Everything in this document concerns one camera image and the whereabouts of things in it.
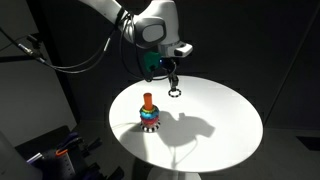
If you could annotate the black mounting bar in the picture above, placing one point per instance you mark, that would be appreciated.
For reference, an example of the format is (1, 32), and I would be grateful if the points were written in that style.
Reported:
(16, 59)

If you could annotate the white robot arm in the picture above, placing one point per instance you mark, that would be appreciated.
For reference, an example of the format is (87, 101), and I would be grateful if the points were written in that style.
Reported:
(153, 30)

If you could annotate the orange stacking stand post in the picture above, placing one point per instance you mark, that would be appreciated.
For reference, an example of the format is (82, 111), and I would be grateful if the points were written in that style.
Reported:
(148, 100)

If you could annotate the silver aluminium extrusion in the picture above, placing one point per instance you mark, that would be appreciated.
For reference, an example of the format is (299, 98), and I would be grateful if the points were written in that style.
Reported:
(35, 158)

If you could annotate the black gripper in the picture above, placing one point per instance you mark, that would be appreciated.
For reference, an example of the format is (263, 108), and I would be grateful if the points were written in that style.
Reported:
(168, 65)

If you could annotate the white table pedestal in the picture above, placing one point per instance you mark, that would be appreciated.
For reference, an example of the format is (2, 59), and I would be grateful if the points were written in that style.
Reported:
(173, 174)

